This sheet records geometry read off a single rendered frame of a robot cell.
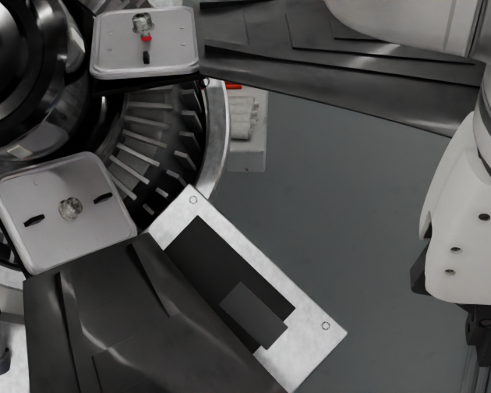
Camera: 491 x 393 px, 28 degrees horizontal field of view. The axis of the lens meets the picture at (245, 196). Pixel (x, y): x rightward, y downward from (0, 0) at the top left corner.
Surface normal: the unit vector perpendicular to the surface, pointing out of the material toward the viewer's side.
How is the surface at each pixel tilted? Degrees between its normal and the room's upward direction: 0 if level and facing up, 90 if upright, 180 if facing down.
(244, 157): 90
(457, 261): 107
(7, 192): 46
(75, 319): 50
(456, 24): 112
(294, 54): 9
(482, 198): 102
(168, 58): 2
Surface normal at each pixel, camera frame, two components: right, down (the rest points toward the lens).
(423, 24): -0.14, 0.87
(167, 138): 0.90, 0.19
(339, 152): -0.04, 0.57
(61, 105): 0.89, 0.44
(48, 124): 0.75, 0.66
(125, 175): 0.04, -0.04
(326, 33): 0.00, -0.73
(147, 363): 0.59, -0.39
